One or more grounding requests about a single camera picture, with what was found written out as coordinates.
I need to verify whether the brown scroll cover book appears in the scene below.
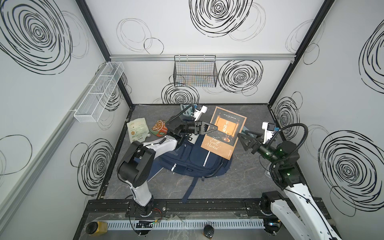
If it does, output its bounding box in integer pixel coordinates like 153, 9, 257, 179
201, 107, 247, 160

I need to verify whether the navy blue student backpack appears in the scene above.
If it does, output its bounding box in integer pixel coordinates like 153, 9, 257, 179
148, 136, 232, 203

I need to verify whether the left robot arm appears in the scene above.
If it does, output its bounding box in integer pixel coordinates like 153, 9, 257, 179
117, 116, 218, 208

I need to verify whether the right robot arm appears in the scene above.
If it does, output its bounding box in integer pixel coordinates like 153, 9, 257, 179
238, 123, 340, 240

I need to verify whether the light blue fabric pouch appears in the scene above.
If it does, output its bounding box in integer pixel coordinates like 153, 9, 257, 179
241, 126, 250, 135

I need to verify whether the teal calculator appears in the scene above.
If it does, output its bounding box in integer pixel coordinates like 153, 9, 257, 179
180, 104, 198, 117

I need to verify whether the orange green snack packet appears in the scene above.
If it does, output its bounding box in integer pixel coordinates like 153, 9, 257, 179
150, 120, 168, 138

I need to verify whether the clear plastic pencil case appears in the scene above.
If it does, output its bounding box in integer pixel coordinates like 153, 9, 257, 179
265, 171, 272, 179

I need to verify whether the white cream food pouch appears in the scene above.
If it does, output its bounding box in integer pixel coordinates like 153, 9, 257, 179
127, 118, 150, 143

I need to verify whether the black round knob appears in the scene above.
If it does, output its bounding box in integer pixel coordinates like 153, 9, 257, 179
203, 224, 215, 240

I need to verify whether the yellow black cylinder object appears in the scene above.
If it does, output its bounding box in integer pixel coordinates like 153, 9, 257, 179
86, 221, 108, 237

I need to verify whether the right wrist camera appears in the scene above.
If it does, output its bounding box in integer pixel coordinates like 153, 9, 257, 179
262, 122, 276, 144

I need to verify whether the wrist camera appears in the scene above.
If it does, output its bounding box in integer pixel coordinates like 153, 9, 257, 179
192, 106, 208, 122
262, 122, 276, 144

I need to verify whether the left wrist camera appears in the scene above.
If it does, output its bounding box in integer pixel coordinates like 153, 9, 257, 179
192, 106, 208, 122

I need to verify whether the black corrugated cable hose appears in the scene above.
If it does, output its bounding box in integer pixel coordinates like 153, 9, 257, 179
266, 122, 309, 157

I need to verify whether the black wire wall basket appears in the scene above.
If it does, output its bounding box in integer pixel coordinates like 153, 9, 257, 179
173, 55, 219, 88

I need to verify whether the white wire wall shelf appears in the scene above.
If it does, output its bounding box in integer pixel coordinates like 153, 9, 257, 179
74, 62, 125, 123

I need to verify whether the white slotted cable duct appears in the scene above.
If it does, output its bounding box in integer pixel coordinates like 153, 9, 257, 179
104, 219, 265, 231

